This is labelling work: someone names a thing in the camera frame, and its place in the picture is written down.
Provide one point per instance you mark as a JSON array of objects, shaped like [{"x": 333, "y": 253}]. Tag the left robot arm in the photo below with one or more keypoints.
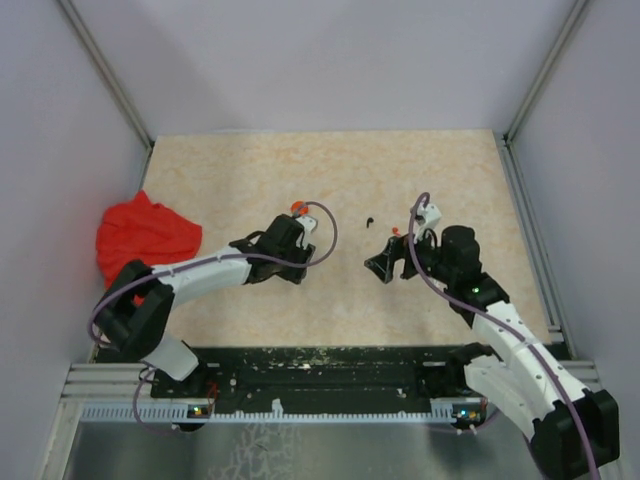
[{"x": 134, "y": 312}]

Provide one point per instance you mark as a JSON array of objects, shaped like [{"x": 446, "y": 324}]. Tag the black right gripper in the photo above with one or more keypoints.
[{"x": 383, "y": 264}]

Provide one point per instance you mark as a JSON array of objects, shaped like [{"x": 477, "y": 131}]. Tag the aluminium corner post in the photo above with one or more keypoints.
[
  {"x": 105, "y": 72},
  {"x": 570, "y": 27}
]

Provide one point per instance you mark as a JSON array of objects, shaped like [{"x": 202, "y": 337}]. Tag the aluminium corner post left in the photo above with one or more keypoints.
[{"x": 105, "y": 72}]

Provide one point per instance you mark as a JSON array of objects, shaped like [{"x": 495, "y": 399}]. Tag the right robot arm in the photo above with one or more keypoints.
[{"x": 570, "y": 429}]

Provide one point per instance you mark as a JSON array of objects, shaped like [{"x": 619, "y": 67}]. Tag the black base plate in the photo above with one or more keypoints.
[{"x": 319, "y": 380}]

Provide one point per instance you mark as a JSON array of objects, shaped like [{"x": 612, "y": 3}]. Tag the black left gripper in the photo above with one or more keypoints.
[{"x": 293, "y": 275}]

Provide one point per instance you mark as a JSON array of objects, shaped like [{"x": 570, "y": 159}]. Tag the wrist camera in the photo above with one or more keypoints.
[
  {"x": 308, "y": 222},
  {"x": 424, "y": 219}
]

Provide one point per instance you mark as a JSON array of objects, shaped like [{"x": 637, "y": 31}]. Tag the aluminium side rail right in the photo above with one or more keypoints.
[{"x": 536, "y": 250}]

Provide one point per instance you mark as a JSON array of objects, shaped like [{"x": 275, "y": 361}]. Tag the aluminium corner post right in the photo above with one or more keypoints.
[{"x": 570, "y": 27}]

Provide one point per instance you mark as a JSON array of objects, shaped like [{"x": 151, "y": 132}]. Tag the red crumpled cloth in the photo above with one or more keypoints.
[{"x": 140, "y": 229}]

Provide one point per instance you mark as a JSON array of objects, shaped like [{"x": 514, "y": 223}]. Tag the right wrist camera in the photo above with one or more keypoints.
[{"x": 424, "y": 219}]

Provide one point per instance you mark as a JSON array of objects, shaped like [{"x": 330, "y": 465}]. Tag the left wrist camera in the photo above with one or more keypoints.
[{"x": 308, "y": 222}]

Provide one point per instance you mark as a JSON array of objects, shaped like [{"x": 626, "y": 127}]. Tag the white slotted cable duct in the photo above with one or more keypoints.
[{"x": 151, "y": 412}]

